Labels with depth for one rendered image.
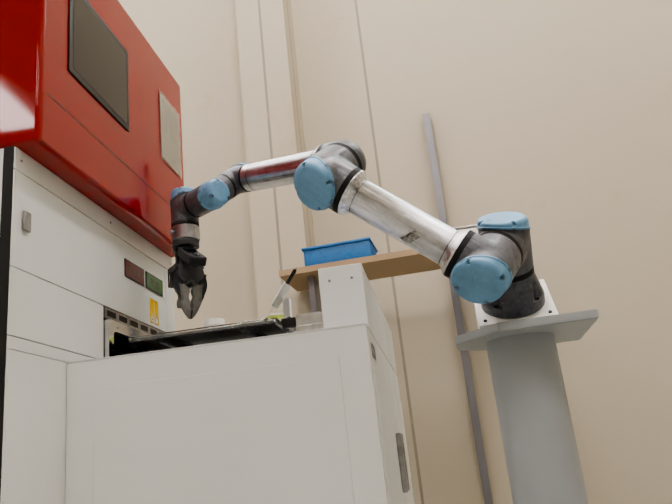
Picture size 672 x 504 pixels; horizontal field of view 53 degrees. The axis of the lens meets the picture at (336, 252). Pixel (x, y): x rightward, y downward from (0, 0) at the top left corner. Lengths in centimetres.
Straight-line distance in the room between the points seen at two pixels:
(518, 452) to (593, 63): 303
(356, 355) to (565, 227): 266
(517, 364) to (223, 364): 66
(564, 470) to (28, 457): 108
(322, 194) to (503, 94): 275
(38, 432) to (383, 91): 325
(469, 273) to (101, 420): 80
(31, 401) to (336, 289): 62
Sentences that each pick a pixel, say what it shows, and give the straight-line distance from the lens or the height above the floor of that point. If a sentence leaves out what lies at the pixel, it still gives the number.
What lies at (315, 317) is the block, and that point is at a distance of 161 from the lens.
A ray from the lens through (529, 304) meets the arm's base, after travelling 164.
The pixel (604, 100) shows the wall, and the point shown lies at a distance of 419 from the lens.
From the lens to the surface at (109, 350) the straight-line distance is 167.
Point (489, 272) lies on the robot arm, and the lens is 144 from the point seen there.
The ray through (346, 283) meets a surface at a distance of 142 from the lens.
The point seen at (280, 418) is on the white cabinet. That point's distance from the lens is 135.
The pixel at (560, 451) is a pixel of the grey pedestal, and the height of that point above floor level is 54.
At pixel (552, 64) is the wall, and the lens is 427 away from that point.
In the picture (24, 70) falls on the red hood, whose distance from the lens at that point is 156.
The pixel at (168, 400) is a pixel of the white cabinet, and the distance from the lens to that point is 142.
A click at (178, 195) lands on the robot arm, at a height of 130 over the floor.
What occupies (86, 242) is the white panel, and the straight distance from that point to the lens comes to 167.
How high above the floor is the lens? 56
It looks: 17 degrees up
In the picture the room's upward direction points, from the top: 6 degrees counter-clockwise
